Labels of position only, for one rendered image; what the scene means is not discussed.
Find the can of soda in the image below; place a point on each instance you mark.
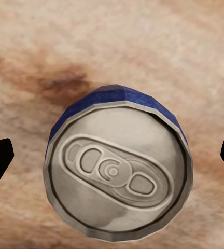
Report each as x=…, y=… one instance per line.
x=117, y=166

